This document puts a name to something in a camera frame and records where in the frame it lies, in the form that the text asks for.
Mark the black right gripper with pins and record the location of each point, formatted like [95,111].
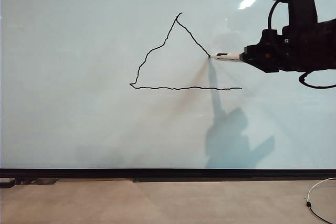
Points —
[273,51]

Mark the white black whiteboard marker pen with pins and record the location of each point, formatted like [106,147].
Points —
[228,56]

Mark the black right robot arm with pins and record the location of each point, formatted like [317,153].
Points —
[315,48]

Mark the large white glass whiteboard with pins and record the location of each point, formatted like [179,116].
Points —
[78,77]

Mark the black drawn marker line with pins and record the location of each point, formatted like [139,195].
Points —
[168,40]

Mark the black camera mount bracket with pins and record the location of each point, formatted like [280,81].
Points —
[302,1]

